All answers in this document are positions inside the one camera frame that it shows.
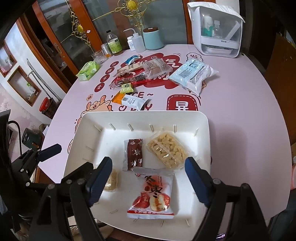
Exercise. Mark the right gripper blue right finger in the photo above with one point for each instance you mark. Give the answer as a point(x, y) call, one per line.
point(200, 180)

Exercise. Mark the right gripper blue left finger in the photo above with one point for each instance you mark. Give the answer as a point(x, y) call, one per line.
point(97, 181)

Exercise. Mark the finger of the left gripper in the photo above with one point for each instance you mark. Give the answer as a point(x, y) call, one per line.
point(49, 152)

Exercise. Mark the dark brown snack sachet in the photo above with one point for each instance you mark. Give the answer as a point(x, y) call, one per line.
point(133, 154)

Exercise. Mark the red jujube snack bag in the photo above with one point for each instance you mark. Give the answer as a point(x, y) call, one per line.
point(154, 199)

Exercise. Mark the small green candy packet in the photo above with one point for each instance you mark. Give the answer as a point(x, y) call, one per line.
point(127, 88)

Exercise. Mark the light blue snack package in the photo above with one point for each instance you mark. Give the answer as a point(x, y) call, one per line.
point(191, 74)

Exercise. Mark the kraft paper cracker pack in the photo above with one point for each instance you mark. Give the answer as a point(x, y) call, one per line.
point(129, 69)

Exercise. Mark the red dark dried fruit pack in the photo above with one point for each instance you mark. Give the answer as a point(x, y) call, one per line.
point(136, 80)

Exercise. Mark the clear pack brown crackers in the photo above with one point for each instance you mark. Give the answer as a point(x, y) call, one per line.
point(155, 68)

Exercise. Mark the clear bag small yellow puffs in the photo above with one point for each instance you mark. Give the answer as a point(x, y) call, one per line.
point(112, 182)

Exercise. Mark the red bucket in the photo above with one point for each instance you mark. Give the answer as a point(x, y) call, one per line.
point(45, 104)

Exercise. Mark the white plastic tray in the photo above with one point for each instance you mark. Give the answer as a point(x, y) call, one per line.
point(124, 137)

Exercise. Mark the green tissue pack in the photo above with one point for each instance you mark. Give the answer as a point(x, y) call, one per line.
point(87, 71)

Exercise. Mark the clear drinking glass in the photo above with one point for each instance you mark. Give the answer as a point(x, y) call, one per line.
point(99, 57)

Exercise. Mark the small metal can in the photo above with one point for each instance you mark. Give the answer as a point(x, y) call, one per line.
point(106, 50)

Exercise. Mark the wooden glass door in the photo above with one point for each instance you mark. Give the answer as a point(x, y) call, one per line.
point(64, 34)

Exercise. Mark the small blue white packet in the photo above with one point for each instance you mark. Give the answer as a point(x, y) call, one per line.
point(132, 59)

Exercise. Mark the green label plastic bottle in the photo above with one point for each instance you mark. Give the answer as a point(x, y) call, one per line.
point(113, 42)

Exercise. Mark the brown wooden cabinet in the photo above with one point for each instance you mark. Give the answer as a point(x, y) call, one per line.
point(280, 76)

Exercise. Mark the small white pill bottle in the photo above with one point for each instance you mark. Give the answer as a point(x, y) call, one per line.
point(130, 43)

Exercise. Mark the white squeeze wash bottle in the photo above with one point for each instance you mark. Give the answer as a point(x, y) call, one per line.
point(137, 40)

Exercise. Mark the light blue canister brown lid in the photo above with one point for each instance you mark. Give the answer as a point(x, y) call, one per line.
point(152, 38)

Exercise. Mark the white clear storage box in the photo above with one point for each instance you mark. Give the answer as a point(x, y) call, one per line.
point(216, 29)

